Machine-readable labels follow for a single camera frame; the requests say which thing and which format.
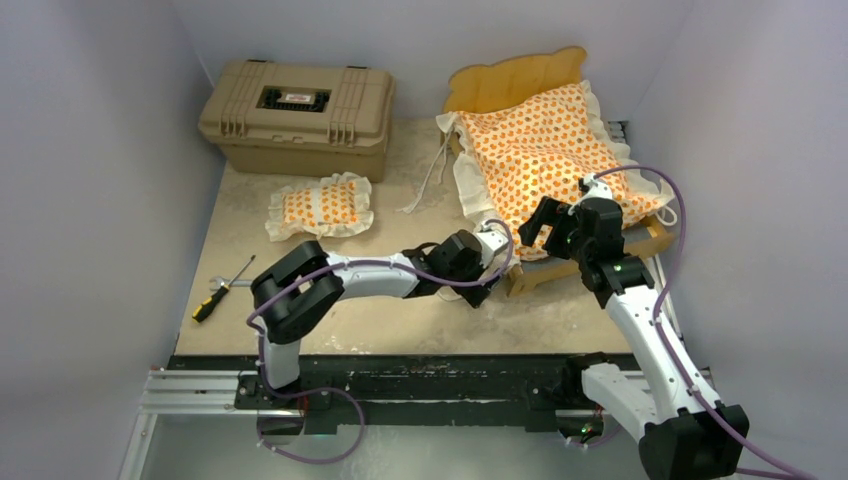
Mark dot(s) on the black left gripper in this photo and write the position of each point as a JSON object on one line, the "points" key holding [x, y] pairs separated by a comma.
{"points": [[474, 294]]}

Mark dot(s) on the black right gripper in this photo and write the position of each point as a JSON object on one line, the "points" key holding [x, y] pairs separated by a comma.
{"points": [[553, 212]]}

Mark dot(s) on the orange patterned white blanket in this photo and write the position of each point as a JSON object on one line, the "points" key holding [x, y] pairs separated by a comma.
{"points": [[508, 160]]}

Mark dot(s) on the wooden pet bed frame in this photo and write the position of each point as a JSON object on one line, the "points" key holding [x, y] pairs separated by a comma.
{"points": [[488, 88]]}

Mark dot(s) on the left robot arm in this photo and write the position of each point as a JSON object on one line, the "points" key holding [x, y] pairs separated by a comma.
{"points": [[293, 296]]}

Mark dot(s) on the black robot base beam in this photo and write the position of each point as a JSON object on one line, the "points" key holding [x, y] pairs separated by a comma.
{"points": [[476, 390]]}

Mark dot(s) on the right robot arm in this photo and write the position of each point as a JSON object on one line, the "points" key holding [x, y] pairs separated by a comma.
{"points": [[682, 427]]}

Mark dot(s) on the small orange patterned pillow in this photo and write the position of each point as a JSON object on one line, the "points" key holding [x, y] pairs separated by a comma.
{"points": [[338, 206]]}

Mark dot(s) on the tan plastic tool case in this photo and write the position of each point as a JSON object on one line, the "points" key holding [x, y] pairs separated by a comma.
{"points": [[272, 118]]}

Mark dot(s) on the silver open-end wrench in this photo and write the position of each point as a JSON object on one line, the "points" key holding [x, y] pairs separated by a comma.
{"points": [[218, 282]]}

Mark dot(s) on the yellow black screwdriver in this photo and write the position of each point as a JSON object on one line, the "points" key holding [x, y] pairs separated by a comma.
{"points": [[205, 309]]}

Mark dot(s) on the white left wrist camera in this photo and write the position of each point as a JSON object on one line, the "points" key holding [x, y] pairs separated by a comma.
{"points": [[495, 241]]}

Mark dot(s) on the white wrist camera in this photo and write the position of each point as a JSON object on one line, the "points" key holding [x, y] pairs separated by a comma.
{"points": [[495, 241], [591, 187]]}

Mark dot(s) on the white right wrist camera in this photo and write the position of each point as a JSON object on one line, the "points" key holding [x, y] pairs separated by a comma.
{"points": [[591, 187]]}

